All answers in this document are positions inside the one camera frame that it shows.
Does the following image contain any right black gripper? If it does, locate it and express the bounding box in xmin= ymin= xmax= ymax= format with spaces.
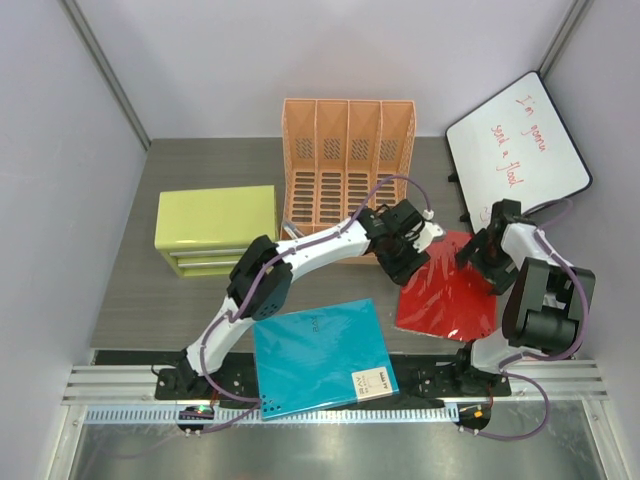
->
xmin=455 ymin=229 xmax=519 ymax=297

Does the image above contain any red A4 folder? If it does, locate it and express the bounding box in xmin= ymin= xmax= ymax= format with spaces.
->
xmin=395 ymin=231 xmax=497 ymax=342

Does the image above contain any blue white pen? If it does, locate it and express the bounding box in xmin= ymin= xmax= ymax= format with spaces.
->
xmin=282 ymin=220 xmax=305 ymax=239

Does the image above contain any orange plastic file organizer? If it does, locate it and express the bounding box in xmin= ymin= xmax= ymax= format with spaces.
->
xmin=281 ymin=98 xmax=416 ymax=235

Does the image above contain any teal A4 folder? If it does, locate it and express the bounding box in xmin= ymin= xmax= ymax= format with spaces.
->
xmin=253 ymin=298 xmax=399 ymax=421

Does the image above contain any green metal drawer cabinet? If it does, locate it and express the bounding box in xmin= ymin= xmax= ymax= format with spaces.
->
xmin=154 ymin=185 xmax=279 ymax=278

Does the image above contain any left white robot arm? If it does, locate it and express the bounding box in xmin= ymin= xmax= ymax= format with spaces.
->
xmin=175 ymin=200 xmax=444 ymax=399

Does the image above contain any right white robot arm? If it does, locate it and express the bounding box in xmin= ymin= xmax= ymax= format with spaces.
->
xmin=451 ymin=199 xmax=596 ymax=395

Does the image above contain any small whiteboard with writing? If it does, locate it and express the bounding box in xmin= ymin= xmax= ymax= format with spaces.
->
xmin=445 ymin=71 xmax=593 ymax=232

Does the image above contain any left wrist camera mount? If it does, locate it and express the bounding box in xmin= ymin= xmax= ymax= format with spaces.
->
xmin=414 ymin=209 xmax=446 ymax=252

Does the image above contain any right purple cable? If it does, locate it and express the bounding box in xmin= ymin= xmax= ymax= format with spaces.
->
xmin=469 ymin=198 xmax=589 ymax=441

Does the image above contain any purple cable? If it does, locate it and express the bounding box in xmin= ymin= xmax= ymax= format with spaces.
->
xmin=192 ymin=174 xmax=435 ymax=435
xmin=469 ymin=198 xmax=589 ymax=441

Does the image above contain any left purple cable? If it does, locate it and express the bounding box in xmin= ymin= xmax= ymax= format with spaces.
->
xmin=192 ymin=174 xmax=435 ymax=435

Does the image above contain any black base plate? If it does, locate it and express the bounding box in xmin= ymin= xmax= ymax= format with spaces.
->
xmin=92 ymin=349 xmax=512 ymax=401

